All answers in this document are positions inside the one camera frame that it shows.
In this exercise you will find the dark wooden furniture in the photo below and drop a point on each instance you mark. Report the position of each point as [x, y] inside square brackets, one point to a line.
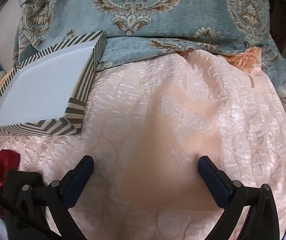
[281, 17]

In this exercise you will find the striped cardboard box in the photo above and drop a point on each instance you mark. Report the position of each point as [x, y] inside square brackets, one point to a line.
[45, 80]

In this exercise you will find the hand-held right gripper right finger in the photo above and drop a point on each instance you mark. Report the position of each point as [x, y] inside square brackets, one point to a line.
[215, 185]

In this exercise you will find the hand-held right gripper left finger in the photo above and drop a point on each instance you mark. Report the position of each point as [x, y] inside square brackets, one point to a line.
[78, 182]

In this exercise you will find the pink textured blanket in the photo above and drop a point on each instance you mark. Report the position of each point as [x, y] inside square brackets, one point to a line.
[158, 130]

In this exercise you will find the black cloth band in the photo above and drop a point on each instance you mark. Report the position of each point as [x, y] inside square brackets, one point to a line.
[20, 177]

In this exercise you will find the teal damask cloth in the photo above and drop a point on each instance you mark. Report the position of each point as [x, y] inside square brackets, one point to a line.
[183, 17]

